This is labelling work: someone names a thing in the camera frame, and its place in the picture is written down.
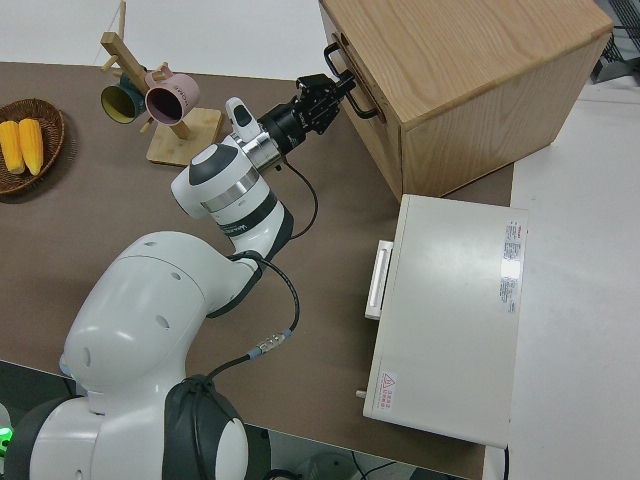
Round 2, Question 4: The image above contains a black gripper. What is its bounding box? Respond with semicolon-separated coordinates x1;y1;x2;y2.
293;69;358;137

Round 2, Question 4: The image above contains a wooden drawer with black handle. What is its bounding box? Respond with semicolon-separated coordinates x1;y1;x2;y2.
323;28;388;125

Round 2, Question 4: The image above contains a wooden drawer cabinet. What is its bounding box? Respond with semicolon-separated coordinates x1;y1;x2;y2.
318;0;615;201

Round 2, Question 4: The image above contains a brown table mat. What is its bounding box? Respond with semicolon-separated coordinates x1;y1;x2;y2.
0;60;516;480

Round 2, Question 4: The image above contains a wooden mug tree stand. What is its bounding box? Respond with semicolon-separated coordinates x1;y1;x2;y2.
99;32;223;168

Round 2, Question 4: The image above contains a pink mug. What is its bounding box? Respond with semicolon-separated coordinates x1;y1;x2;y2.
144;72;201;127

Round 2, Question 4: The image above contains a teal mug with yellow inside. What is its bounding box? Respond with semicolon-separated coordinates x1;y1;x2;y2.
99;69;149;125

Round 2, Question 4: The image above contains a white toaster oven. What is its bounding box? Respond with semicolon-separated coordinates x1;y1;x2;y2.
355;193;530;449

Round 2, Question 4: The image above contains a round wicker basket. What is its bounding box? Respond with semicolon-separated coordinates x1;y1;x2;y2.
0;98;67;196

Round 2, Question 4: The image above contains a yellow corn cob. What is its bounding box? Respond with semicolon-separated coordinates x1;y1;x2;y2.
18;117;45;177
0;121;25;175

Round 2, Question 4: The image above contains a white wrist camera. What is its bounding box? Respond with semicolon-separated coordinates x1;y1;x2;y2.
224;97;264;146

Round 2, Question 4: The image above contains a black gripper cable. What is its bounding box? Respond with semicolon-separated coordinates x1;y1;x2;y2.
204;159;320;384

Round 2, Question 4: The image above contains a black metal wire rack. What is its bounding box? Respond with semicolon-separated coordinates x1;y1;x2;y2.
592;22;640;86

